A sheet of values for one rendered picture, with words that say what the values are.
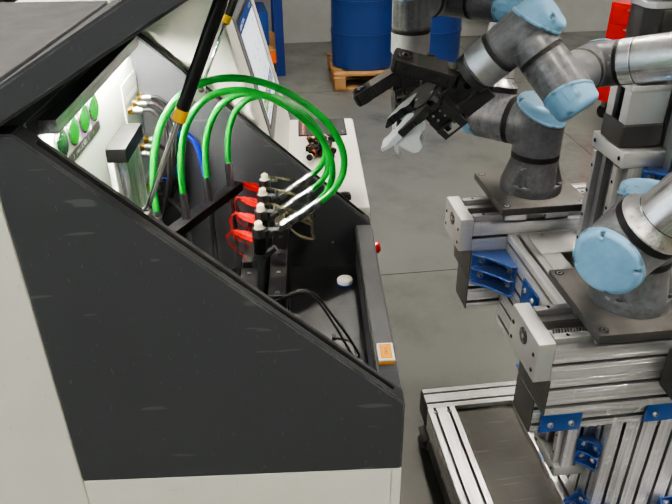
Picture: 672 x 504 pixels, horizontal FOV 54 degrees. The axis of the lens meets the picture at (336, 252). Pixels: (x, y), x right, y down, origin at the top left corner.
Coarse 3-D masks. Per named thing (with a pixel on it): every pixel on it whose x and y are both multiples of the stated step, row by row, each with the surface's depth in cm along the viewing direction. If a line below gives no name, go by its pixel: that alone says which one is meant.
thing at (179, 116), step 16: (224, 0) 82; (208, 16) 83; (208, 32) 84; (208, 48) 85; (192, 64) 86; (192, 80) 87; (192, 96) 88; (176, 112) 89; (176, 128) 91; (160, 176) 95; (144, 208) 98
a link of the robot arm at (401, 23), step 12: (396, 0) 124; (408, 0) 122; (420, 0) 123; (432, 0) 125; (396, 12) 125; (408, 12) 124; (420, 12) 124; (432, 12) 127; (396, 24) 126; (408, 24) 125; (420, 24) 125
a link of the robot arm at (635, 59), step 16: (576, 48) 110; (592, 48) 109; (608, 48) 108; (624, 48) 106; (640, 48) 104; (656, 48) 103; (608, 64) 108; (624, 64) 106; (640, 64) 105; (656, 64) 103; (608, 80) 110; (624, 80) 108; (640, 80) 107; (656, 80) 106
